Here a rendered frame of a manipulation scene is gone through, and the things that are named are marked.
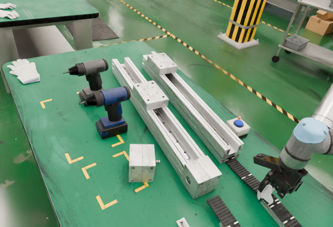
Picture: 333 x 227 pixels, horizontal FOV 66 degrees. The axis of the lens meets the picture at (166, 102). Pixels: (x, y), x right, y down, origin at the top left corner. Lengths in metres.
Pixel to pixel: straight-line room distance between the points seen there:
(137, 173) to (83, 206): 0.20
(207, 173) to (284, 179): 0.24
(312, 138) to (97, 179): 0.71
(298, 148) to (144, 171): 0.49
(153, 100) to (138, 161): 0.32
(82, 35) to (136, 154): 1.77
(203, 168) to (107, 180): 0.35
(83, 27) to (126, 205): 1.88
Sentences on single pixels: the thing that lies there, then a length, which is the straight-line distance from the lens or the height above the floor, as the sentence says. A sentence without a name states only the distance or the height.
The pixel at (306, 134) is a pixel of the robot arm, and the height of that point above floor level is 1.15.
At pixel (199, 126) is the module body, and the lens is 1.14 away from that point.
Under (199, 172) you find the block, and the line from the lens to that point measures 0.92.
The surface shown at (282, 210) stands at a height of 0.81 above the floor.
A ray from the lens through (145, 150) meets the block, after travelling 0.95.
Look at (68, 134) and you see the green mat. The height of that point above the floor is 0.78.
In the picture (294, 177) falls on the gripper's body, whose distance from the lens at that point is 0.89.
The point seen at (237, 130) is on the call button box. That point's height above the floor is 0.84.
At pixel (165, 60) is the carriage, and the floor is 0.90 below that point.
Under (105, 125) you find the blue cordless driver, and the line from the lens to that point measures 1.08.
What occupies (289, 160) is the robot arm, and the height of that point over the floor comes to 1.04.
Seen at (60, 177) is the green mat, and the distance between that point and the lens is 1.02.
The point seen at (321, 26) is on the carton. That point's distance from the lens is 5.85.
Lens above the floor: 1.58
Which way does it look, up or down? 37 degrees down
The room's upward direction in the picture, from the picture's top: 9 degrees clockwise
